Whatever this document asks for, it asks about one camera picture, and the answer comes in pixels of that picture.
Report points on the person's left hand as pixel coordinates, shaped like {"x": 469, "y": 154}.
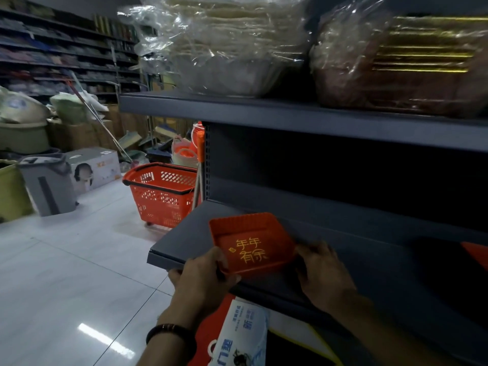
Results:
{"x": 198, "y": 289}

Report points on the dark metal shelf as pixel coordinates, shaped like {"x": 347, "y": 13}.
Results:
{"x": 343, "y": 125}

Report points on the orange white bag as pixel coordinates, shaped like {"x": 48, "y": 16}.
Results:
{"x": 199, "y": 141}

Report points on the red shopping basket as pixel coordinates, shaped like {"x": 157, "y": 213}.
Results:
{"x": 160, "y": 202}

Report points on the wall shelving with goods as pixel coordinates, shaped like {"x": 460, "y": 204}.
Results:
{"x": 57, "y": 53}

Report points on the red square tray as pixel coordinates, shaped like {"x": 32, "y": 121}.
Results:
{"x": 248, "y": 228}

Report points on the grey mop bucket set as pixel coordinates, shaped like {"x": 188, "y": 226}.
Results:
{"x": 49, "y": 186}

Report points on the pale green buckets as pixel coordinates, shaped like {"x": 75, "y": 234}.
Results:
{"x": 23, "y": 137}

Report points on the person's right hand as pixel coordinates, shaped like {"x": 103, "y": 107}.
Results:
{"x": 328, "y": 278}

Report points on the white product box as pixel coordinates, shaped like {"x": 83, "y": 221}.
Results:
{"x": 240, "y": 335}

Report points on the person's right forearm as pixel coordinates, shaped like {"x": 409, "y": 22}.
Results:
{"x": 381, "y": 335}

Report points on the green bucket with red insert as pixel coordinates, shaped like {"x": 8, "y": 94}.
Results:
{"x": 185, "y": 152}

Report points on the red flat box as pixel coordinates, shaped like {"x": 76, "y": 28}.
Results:
{"x": 209, "y": 324}

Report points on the stack of red square trays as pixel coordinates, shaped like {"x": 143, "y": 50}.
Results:
{"x": 478, "y": 253}

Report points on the white box with portrait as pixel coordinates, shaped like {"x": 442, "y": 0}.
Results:
{"x": 95, "y": 167}

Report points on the metal mop pole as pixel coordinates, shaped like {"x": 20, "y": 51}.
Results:
{"x": 99, "y": 118}

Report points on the rose pink rectangular tray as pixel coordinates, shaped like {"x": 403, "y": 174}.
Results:
{"x": 423, "y": 55}

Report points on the stack of white plates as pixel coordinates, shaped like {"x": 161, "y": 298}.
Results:
{"x": 228, "y": 72}

